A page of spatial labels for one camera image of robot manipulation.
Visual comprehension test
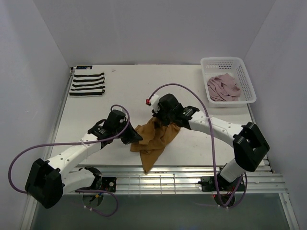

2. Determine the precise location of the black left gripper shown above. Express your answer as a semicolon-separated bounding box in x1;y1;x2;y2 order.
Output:
113;118;142;144

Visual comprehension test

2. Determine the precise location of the tan tank top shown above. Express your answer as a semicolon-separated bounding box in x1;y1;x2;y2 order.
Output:
130;117;180;173

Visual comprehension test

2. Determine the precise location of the black white striped tank top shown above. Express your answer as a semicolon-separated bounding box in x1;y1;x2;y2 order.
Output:
69;72;106;97

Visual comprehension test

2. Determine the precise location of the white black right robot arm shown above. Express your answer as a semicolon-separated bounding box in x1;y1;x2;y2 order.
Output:
146;94;270;190

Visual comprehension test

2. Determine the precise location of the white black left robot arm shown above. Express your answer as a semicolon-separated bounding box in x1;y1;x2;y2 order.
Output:
25;110;142;208

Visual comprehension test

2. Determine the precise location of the mauve tank top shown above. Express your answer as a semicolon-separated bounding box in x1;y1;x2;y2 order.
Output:
207;73;241;102

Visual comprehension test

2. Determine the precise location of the white plastic perforated basket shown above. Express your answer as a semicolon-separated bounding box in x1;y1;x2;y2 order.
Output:
201;57;257;108

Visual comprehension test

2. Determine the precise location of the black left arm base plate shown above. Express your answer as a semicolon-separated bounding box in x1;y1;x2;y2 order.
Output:
97;177;117;193

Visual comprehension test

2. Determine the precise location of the aluminium rail frame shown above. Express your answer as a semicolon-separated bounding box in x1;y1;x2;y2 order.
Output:
21;166;299;230

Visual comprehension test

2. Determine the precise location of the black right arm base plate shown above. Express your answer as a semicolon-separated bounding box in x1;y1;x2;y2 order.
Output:
198;176;245;192

